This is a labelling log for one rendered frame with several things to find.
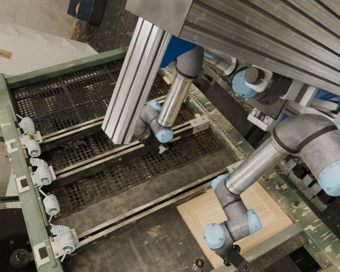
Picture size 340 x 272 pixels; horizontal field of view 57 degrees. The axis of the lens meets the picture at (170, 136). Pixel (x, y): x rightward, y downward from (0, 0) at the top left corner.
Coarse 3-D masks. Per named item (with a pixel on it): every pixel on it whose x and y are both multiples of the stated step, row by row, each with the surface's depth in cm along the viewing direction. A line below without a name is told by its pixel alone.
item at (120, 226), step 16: (208, 176) 175; (176, 192) 168; (192, 192) 168; (144, 208) 161; (160, 208) 161; (112, 224) 156; (128, 224) 156; (80, 240) 151; (96, 240) 151; (48, 256) 140
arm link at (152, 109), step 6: (150, 102) 149; (156, 102) 148; (144, 108) 149; (150, 108) 147; (156, 108) 147; (144, 114) 148; (150, 114) 146; (156, 114) 145; (144, 120) 149; (150, 120) 145
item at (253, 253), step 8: (296, 224) 160; (280, 232) 157; (288, 232) 157; (296, 232) 157; (264, 240) 154; (272, 240) 154; (280, 240) 154; (288, 240) 157; (256, 248) 151; (264, 248) 151; (272, 248) 151; (248, 256) 148; (256, 256) 148; (224, 264) 146; (232, 264) 146
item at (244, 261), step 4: (232, 248) 116; (232, 252) 116; (236, 252) 116; (224, 256) 115; (228, 256) 115; (232, 256) 115; (236, 256) 116; (240, 256) 116; (228, 260) 115; (232, 260) 115; (236, 260) 115; (240, 260) 115; (244, 260) 115; (236, 264) 115; (240, 264) 115; (244, 264) 115; (248, 264) 115; (240, 268) 115; (244, 268) 114; (248, 268) 114
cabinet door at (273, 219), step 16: (208, 192) 174; (256, 192) 175; (176, 208) 169; (192, 208) 167; (208, 208) 168; (256, 208) 168; (272, 208) 168; (192, 224) 161; (208, 224) 162; (272, 224) 162; (288, 224) 162; (240, 240) 156; (256, 240) 156; (208, 256) 150
